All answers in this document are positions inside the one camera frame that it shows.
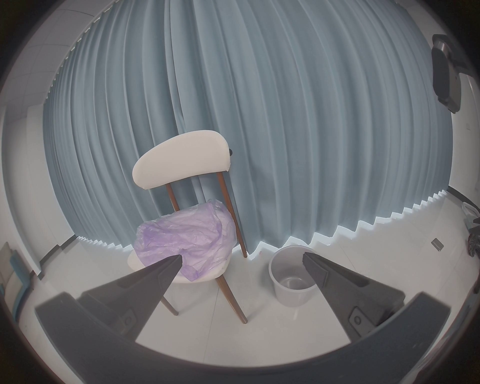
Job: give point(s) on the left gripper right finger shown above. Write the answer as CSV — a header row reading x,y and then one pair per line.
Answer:
x,y
352,296

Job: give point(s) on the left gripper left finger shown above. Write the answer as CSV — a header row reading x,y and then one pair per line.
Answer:
x,y
127,300

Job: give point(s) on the purple plastic bag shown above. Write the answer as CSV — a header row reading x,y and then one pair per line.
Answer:
x,y
176,236

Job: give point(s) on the white trash bin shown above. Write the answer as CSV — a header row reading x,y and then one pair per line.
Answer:
x,y
281,262

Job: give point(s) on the dark crumpled bundle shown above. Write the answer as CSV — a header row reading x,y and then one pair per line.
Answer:
x,y
474,243

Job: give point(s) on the white wooden chair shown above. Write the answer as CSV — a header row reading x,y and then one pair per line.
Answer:
x,y
180,157

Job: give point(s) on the pale blue curtain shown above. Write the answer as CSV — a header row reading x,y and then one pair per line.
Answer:
x,y
300,112

